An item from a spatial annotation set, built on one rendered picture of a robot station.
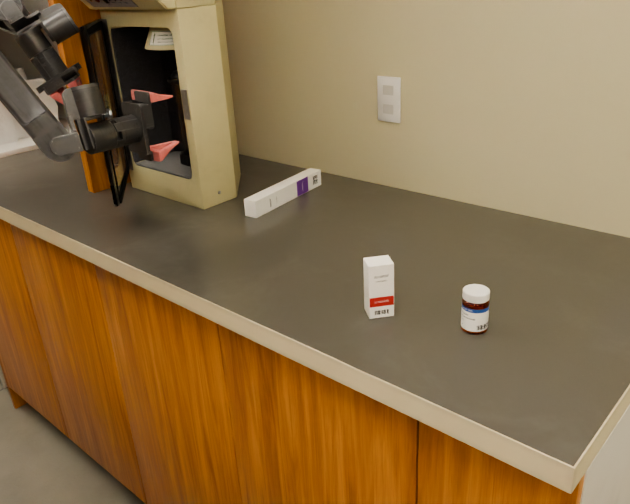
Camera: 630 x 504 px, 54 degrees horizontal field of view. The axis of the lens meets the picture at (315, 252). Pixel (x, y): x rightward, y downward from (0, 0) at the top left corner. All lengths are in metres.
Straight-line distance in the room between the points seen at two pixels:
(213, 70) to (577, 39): 0.80
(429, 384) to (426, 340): 0.11
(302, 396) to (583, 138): 0.79
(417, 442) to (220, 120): 0.94
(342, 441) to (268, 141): 1.14
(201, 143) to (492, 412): 0.98
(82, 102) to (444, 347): 0.78
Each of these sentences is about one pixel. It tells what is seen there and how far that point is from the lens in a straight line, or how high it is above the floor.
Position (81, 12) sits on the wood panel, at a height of 1.40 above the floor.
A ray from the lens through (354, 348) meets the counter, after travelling 0.97.
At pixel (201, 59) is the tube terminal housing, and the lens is 1.53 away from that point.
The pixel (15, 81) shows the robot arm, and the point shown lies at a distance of 1.26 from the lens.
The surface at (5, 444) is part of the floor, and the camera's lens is 2.56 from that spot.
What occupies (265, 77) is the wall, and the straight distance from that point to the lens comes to 1.94.
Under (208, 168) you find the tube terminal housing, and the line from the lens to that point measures 1.57.
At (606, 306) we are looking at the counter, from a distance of 1.15.
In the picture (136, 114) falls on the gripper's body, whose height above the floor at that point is 1.23.
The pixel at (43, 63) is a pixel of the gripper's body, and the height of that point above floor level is 1.32.
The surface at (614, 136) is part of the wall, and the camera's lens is 1.42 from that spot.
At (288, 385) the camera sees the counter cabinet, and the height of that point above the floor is 0.81.
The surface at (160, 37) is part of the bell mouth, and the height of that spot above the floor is 1.34.
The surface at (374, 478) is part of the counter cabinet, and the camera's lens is 1.09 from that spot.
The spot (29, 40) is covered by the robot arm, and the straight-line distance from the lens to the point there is 1.54.
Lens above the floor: 1.48
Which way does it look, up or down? 25 degrees down
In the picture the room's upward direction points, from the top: 3 degrees counter-clockwise
